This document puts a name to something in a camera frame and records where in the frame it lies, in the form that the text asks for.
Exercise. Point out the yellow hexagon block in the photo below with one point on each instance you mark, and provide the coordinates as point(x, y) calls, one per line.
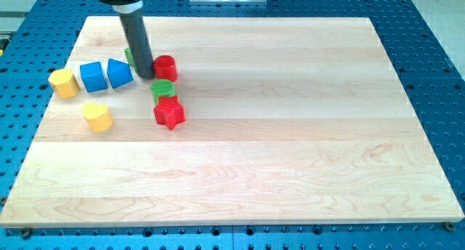
point(64, 83)

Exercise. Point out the red cylinder block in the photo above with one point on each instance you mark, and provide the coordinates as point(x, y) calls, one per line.
point(164, 67)

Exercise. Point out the blue triangle block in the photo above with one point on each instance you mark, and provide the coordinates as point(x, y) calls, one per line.
point(119, 73)

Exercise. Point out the yellow heart block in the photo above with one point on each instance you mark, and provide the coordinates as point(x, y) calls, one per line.
point(98, 116)

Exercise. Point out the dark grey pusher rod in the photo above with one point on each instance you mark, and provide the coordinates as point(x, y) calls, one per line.
point(134, 28)

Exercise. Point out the blue cube block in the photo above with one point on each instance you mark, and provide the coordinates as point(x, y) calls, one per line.
point(92, 77)

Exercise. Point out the green star block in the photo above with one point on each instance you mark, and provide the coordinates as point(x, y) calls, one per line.
point(129, 56)

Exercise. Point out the light wooden board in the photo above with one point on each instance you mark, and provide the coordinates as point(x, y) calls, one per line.
point(298, 120)

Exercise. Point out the red star block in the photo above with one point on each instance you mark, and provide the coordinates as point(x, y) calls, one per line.
point(169, 112)

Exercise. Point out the green cylinder block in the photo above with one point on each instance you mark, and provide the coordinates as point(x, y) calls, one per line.
point(161, 88)

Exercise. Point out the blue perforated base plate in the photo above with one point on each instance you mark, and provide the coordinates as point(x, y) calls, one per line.
point(424, 40)

